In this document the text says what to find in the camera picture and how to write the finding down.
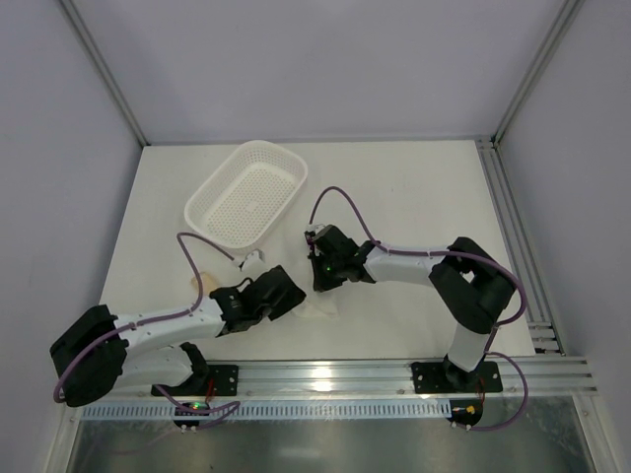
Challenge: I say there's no beige wooden cutlery tray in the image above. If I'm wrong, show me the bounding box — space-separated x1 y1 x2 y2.
190 271 220 296

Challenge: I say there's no slotted grey cable duct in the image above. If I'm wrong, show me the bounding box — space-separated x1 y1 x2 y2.
81 398 452 421

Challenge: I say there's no aluminium corner post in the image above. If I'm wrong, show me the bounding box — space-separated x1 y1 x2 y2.
491 0 585 146
56 0 150 148

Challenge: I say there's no aluminium front rail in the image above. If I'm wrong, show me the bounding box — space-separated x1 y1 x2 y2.
58 358 600 398

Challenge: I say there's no white paper napkin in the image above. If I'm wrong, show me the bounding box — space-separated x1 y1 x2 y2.
291 292 339 319

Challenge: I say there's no left black controller board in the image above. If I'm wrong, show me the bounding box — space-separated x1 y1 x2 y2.
174 401 209 434

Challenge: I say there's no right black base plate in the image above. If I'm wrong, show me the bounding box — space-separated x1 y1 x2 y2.
410 360 503 394

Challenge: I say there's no aluminium rail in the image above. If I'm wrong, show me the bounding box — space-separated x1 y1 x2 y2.
476 138 566 356
58 358 600 398

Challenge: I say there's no right black controller board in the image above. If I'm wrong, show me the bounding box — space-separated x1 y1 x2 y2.
448 404 483 432

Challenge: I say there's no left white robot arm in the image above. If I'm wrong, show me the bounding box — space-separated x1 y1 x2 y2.
49 266 306 407

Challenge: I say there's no left aluminium corner post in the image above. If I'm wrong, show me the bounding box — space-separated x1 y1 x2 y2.
56 0 150 148

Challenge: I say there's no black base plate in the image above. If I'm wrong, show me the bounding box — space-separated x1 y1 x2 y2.
163 364 240 397
410 360 503 394

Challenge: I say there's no white perforated plastic basket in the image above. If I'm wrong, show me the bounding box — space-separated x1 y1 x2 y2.
183 140 309 252

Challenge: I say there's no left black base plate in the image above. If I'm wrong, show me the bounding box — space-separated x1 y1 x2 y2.
163 364 240 397

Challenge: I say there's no right side aluminium rail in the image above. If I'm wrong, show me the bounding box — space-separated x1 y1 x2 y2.
476 138 566 356

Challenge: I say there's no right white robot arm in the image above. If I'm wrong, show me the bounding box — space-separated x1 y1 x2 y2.
305 225 522 392

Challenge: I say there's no black controller board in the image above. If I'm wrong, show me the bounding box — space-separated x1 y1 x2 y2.
448 404 483 432
174 401 209 434

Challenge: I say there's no right aluminium corner post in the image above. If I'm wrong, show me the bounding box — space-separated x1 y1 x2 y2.
491 0 585 146

